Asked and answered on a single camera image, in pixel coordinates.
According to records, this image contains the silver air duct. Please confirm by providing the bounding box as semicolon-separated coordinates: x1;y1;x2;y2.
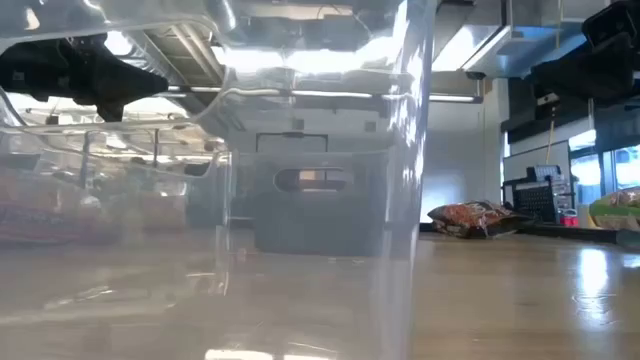
432;0;609;80

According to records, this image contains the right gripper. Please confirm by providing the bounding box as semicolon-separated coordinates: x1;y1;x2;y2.
529;0;640;101

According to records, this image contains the white partition panel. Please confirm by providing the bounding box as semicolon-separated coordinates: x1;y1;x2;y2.
502;141;571;186

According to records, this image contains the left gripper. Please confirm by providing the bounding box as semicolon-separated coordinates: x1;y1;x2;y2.
0;38;170;122

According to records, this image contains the large clear plastic bin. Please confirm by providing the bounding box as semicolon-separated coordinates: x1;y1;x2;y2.
0;0;436;360

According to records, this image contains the red snack packet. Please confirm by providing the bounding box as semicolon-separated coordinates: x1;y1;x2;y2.
427;200;534;240

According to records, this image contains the ceiling light strip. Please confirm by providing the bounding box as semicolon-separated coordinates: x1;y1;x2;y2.
167;84;484;105

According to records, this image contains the yellow hanging cable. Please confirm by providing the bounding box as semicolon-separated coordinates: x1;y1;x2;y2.
546;107;557;166

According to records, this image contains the black perforated rack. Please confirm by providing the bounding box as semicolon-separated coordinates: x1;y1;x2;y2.
501;164;576;225

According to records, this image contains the dark grey plastic bin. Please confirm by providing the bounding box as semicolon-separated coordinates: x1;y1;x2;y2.
253;148;390;257

